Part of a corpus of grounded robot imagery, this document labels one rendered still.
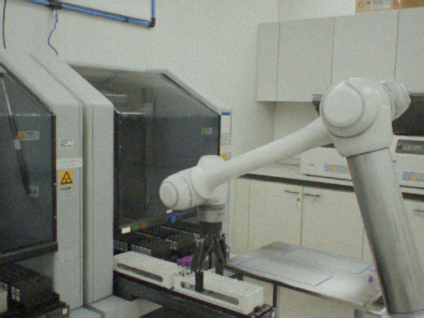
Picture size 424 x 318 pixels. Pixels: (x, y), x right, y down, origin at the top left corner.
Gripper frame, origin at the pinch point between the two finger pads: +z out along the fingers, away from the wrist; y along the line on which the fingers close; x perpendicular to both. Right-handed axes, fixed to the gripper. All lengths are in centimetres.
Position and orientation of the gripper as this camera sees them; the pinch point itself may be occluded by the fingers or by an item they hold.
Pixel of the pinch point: (209, 281)
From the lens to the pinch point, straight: 165.9
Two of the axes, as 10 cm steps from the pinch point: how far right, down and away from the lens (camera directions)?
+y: 6.1, -0.7, 7.9
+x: -7.9, -0.8, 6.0
